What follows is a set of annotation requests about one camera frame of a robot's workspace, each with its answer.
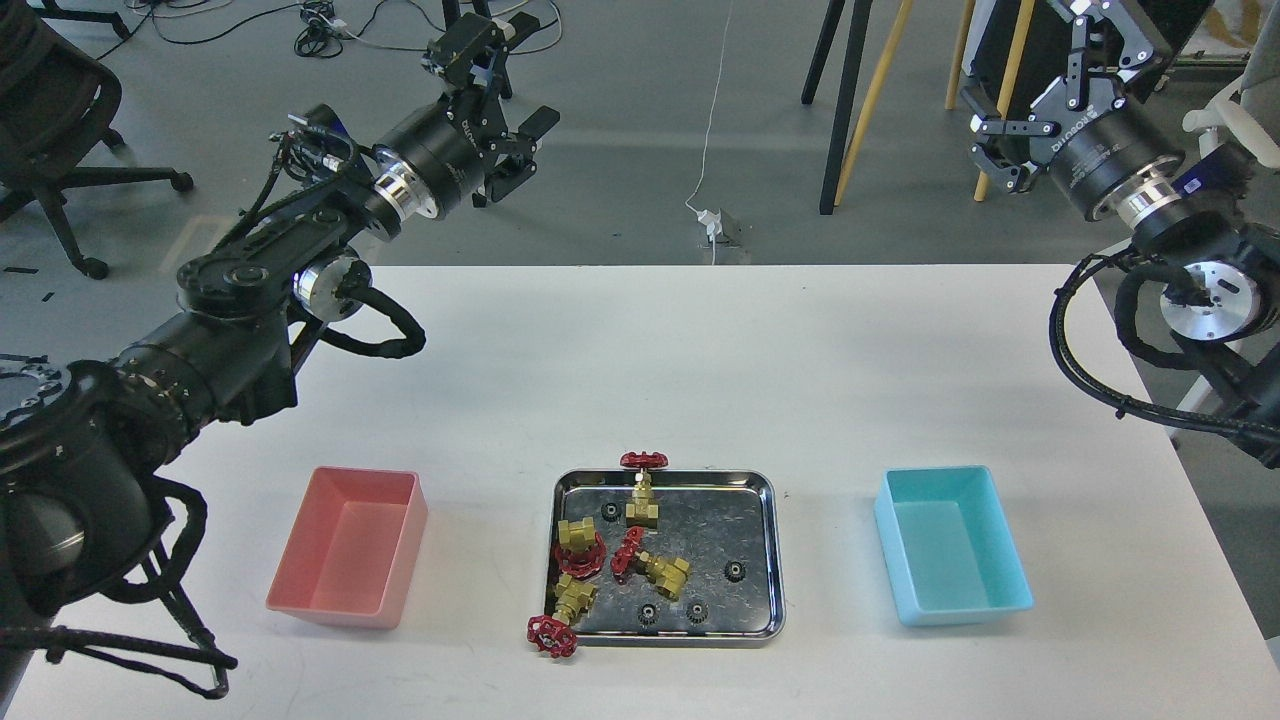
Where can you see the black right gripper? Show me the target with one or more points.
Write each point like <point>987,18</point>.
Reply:
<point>1106,139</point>

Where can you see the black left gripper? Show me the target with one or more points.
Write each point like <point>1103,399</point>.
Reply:
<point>460,146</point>

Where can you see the brass valve red handle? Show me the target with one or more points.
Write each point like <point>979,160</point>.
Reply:
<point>669,575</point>
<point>579,550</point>
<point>642,510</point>
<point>553,633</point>

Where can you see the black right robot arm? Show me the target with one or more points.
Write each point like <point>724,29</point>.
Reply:
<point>1164,223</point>

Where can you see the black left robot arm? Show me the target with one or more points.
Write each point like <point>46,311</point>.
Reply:
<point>95,542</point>

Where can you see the blue plastic box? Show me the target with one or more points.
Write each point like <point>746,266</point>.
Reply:
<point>948,547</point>

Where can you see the pink plastic box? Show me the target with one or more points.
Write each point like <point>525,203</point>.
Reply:
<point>354,544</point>

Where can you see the black equipment case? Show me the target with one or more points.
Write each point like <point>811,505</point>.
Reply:
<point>1049,41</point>

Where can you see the yellow wooden leg right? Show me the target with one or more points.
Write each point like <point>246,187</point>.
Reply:
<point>989,54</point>

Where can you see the yellow wooden leg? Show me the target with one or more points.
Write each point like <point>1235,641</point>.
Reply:
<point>989,54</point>
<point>861,122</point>

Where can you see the black stand leg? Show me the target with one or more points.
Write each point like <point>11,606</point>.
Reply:
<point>847,87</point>

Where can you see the black office chair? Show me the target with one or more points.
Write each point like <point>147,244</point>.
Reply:
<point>57,103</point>

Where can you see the metal tray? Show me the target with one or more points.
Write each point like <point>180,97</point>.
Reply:
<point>708,517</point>

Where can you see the white power adapter with cable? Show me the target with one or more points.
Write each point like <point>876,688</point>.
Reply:
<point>711,220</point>

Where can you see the brass valve top red handle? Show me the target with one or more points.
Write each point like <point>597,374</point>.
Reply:
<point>642,510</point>

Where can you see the brass valve bottom red handle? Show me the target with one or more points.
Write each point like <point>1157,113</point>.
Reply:
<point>553,633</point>

